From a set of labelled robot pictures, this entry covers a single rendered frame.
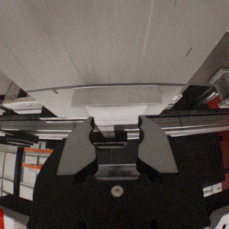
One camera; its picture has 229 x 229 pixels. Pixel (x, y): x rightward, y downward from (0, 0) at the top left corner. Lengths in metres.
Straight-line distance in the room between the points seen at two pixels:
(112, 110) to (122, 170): 0.10
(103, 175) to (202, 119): 0.51
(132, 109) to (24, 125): 0.55
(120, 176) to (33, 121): 0.49
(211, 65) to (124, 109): 0.27
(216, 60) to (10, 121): 0.85
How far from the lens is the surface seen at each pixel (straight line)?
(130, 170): 0.19
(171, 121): 0.49
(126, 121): 0.21
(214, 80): 0.40
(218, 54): 0.33
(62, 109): 0.17
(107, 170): 0.19
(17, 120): 0.68
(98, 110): 0.16
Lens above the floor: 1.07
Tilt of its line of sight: 22 degrees down
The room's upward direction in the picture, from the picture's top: 179 degrees clockwise
